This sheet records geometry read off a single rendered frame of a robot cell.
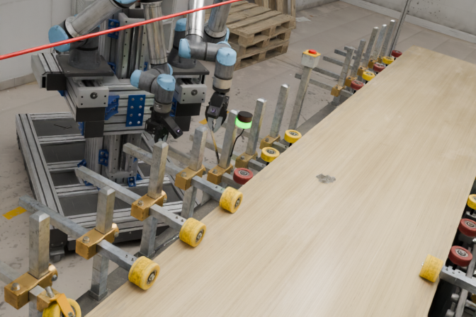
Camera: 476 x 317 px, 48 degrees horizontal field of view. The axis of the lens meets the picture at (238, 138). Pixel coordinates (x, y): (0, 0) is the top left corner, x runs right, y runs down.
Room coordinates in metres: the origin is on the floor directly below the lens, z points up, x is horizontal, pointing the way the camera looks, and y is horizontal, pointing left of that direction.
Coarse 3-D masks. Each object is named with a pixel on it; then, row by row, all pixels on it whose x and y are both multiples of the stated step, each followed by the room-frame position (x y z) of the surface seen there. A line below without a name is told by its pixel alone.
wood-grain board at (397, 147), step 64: (448, 64) 4.13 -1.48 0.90; (320, 128) 2.48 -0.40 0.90; (384, 128) 2.65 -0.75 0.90; (448, 128) 2.84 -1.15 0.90; (256, 192) 1.77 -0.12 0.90; (320, 192) 1.87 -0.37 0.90; (384, 192) 1.97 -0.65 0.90; (448, 192) 2.09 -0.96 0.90; (192, 256) 1.33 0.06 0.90; (256, 256) 1.39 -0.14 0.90; (320, 256) 1.46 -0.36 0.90; (384, 256) 1.54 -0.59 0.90
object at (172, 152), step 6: (168, 150) 2.02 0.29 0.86; (174, 150) 2.03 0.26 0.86; (174, 156) 2.01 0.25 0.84; (180, 156) 2.00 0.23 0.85; (186, 156) 2.00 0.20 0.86; (186, 162) 1.98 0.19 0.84; (210, 168) 1.94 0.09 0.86; (228, 174) 1.92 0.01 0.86; (222, 180) 1.91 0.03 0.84; (228, 180) 1.90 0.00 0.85; (234, 186) 1.88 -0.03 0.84; (240, 186) 1.87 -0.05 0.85
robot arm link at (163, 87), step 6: (156, 78) 2.07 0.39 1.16; (162, 78) 2.04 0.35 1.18; (168, 78) 2.05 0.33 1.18; (156, 84) 2.04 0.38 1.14; (162, 84) 2.03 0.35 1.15; (168, 84) 2.03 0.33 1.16; (174, 84) 2.06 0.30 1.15; (156, 90) 2.03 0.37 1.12; (162, 90) 2.03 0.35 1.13; (168, 90) 2.03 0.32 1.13; (156, 96) 2.04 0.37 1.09; (162, 96) 2.03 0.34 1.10; (168, 96) 2.03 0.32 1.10; (162, 102) 2.03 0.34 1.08; (168, 102) 2.04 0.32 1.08
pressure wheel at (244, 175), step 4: (240, 168) 1.91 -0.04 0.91; (244, 168) 1.92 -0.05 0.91; (236, 172) 1.88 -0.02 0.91; (240, 172) 1.89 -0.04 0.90; (244, 172) 1.88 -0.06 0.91; (248, 172) 1.90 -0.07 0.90; (236, 176) 1.86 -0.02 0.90; (240, 176) 1.85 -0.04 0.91; (244, 176) 1.86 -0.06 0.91; (248, 176) 1.86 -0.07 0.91; (252, 176) 1.87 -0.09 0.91; (236, 180) 1.85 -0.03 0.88; (240, 180) 1.85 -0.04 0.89; (244, 180) 1.85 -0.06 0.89; (248, 180) 1.85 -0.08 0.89; (240, 184) 1.85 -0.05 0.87
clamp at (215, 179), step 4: (212, 168) 1.93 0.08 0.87; (216, 168) 1.93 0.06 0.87; (220, 168) 1.94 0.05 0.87; (224, 168) 1.95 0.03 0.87; (228, 168) 1.96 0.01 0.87; (232, 168) 1.99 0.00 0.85; (208, 172) 1.90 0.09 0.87; (220, 172) 1.91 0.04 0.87; (224, 172) 1.92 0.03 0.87; (228, 172) 1.96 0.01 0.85; (208, 176) 1.89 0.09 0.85; (212, 176) 1.89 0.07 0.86; (216, 176) 1.88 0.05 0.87; (220, 176) 1.90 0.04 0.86; (208, 180) 1.89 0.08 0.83; (212, 180) 1.89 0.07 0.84; (216, 180) 1.88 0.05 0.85; (220, 180) 1.91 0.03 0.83; (216, 184) 1.88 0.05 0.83
